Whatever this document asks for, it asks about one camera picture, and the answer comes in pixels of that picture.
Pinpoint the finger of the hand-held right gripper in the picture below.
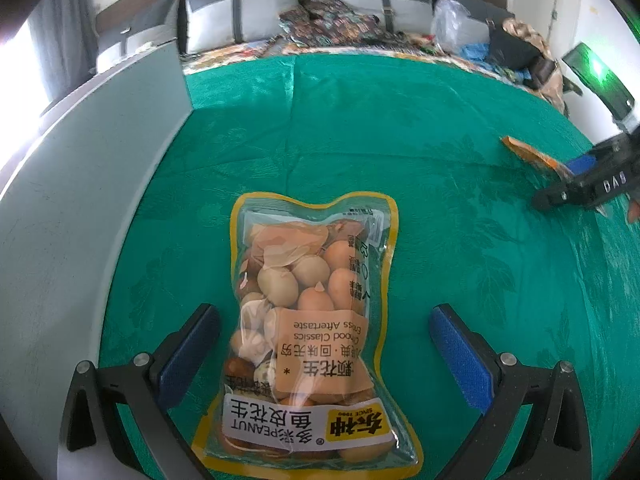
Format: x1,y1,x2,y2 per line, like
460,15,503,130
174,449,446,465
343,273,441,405
531,160,640,213
564,127,640,179

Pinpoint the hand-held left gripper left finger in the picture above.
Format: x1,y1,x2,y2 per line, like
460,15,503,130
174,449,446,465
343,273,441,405
56,302,222,480

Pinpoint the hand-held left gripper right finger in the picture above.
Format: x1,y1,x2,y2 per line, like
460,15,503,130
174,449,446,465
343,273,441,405
429,303,593,480

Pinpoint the orange yellow snack packet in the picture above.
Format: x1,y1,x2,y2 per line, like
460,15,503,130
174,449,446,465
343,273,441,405
501,135,571,178

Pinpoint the yellow clear peanut bag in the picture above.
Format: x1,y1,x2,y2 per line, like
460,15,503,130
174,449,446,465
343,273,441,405
192,191,425,473

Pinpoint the white cardboard box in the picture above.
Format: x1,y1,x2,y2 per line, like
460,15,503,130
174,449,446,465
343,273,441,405
0,39,195,480

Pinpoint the dark wooden chair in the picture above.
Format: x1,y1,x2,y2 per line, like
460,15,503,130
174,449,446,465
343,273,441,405
530,55,583,96

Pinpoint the white door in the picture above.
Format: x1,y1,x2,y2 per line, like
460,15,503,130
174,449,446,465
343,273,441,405
520,0,586,56

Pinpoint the black bag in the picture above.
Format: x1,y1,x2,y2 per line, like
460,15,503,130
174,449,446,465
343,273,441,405
487,25,536,68

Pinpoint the blue plastic bag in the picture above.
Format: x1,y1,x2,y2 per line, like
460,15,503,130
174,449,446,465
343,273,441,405
460,42,493,63

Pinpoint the grey white pillow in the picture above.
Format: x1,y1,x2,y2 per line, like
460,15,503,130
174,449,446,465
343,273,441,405
97,0,181,68
435,0,516,41
315,0,436,36
177,0,301,56

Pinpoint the green satin cloth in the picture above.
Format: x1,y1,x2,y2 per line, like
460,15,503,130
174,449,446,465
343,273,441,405
100,52,640,480

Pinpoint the clear plastic bag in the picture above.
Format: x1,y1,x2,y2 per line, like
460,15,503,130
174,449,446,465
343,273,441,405
431,0,473,56

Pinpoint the dark patterned blanket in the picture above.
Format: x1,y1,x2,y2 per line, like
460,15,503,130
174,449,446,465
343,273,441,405
277,0,396,51

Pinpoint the floral bedsheet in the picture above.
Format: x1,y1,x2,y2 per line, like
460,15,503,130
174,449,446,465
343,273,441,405
182,32,526,91

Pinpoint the grey curtain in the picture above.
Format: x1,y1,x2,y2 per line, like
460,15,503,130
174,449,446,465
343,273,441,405
27,0,101,101

